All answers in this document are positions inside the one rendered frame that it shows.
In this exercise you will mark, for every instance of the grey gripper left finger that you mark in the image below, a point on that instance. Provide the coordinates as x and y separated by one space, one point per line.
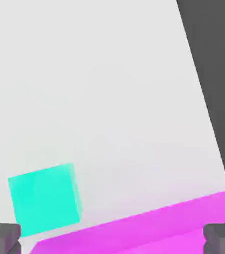
2 238

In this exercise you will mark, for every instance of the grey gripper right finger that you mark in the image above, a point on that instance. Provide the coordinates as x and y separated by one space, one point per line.
222 239

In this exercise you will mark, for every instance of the small cyan cube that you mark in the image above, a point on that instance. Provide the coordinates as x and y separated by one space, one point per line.
44 198

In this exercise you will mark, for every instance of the large magenta box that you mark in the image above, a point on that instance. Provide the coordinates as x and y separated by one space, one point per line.
144 228

